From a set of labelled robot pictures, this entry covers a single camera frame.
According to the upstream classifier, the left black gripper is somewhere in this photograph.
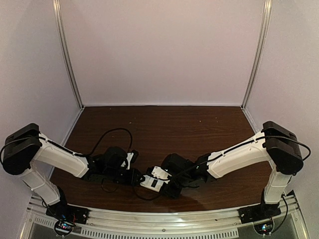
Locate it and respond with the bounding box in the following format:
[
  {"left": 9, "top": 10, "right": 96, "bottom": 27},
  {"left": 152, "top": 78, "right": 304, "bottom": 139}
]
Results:
[{"left": 104, "top": 169, "right": 145, "bottom": 187}]

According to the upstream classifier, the white red remote control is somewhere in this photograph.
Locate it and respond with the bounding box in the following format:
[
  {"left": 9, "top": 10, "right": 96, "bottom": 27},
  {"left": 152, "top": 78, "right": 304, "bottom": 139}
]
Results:
[{"left": 140, "top": 175, "right": 169, "bottom": 192}]

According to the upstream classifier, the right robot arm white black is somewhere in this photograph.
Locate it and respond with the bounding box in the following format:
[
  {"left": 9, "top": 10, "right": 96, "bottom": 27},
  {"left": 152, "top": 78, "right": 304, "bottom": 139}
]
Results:
[{"left": 159, "top": 121, "right": 310, "bottom": 221}]

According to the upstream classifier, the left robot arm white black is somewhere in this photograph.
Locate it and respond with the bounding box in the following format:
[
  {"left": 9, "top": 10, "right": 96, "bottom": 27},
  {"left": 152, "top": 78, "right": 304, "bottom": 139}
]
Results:
[{"left": 0, "top": 123, "right": 141, "bottom": 221}]

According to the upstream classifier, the left circuit board with LED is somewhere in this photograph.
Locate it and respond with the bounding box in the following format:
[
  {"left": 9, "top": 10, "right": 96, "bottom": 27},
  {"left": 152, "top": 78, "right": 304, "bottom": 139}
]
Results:
[{"left": 53, "top": 220, "right": 75, "bottom": 236}]

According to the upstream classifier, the circuit board with led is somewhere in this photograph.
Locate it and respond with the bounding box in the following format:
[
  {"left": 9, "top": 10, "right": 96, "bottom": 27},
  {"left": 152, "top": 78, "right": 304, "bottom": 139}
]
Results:
[
  {"left": 53, "top": 220, "right": 75, "bottom": 236},
  {"left": 253, "top": 220, "right": 274, "bottom": 236}
]

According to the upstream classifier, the right circuit board with LED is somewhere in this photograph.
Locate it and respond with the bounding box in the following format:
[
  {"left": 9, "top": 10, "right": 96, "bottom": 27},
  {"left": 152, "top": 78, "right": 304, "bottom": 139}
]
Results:
[{"left": 253, "top": 220, "right": 274, "bottom": 236}]

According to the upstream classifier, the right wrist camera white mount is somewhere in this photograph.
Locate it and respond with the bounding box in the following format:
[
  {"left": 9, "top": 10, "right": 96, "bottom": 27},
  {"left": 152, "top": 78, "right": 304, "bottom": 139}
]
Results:
[{"left": 151, "top": 166, "right": 172, "bottom": 181}]

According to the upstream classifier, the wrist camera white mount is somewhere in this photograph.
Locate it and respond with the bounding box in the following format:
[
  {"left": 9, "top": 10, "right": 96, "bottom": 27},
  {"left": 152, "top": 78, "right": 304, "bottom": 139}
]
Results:
[
  {"left": 121, "top": 150, "right": 139, "bottom": 170},
  {"left": 151, "top": 166, "right": 172, "bottom": 181}
]

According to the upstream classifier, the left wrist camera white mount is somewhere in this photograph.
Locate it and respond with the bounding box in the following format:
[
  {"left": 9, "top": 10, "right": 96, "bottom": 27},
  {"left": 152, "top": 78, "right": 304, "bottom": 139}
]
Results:
[{"left": 121, "top": 150, "right": 139, "bottom": 170}]

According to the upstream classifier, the left black camera cable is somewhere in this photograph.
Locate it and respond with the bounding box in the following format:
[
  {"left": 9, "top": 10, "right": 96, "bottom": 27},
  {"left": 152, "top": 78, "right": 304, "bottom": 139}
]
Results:
[{"left": 0, "top": 128, "right": 133, "bottom": 170}]

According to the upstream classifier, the black camera cable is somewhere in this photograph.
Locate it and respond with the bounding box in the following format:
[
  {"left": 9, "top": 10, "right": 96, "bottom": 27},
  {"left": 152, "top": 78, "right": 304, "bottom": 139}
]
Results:
[
  {"left": 0, "top": 128, "right": 133, "bottom": 170},
  {"left": 133, "top": 139, "right": 312, "bottom": 201}
]

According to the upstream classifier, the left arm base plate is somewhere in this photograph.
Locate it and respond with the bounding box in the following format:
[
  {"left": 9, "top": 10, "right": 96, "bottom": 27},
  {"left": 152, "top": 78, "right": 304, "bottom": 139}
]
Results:
[{"left": 46, "top": 203, "right": 89, "bottom": 225}]

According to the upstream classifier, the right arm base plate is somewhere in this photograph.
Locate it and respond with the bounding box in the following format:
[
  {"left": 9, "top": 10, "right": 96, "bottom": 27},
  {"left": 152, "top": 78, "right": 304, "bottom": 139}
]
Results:
[{"left": 238, "top": 203, "right": 281, "bottom": 224}]

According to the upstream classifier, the right black camera cable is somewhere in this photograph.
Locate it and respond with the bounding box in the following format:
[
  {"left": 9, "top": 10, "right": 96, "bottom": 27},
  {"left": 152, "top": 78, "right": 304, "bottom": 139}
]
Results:
[{"left": 133, "top": 139, "right": 312, "bottom": 201}]

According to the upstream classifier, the left aluminium frame post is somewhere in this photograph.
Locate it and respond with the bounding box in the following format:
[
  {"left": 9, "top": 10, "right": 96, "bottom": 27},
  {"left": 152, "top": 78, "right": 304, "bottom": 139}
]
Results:
[{"left": 52, "top": 0, "right": 84, "bottom": 110}]

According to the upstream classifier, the aluminium frame post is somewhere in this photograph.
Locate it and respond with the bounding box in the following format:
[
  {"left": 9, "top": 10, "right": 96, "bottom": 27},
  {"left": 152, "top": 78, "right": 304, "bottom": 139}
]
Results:
[
  {"left": 52, "top": 0, "right": 84, "bottom": 110},
  {"left": 241, "top": 0, "right": 272, "bottom": 110}
]

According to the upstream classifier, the right aluminium frame post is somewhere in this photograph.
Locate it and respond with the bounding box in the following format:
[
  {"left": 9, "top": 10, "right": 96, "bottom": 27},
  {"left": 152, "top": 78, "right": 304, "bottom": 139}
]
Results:
[{"left": 241, "top": 0, "right": 272, "bottom": 110}]

